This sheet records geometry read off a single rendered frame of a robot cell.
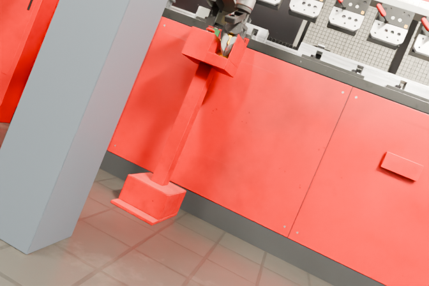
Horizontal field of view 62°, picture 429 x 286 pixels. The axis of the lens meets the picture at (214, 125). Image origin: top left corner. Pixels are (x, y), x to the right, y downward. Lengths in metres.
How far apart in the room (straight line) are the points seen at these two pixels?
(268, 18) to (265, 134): 1.01
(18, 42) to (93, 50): 1.26
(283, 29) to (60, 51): 1.71
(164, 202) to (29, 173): 0.63
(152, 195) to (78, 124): 0.65
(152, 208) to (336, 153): 0.82
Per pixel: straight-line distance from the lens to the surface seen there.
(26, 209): 1.01
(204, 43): 1.49
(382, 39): 1.88
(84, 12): 0.96
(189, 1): 2.61
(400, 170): 1.70
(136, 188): 1.51
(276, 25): 2.44
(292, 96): 1.68
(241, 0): 1.54
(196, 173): 1.73
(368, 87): 1.71
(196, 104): 1.50
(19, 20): 2.18
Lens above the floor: 0.50
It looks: 2 degrees down
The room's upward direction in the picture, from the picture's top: 23 degrees clockwise
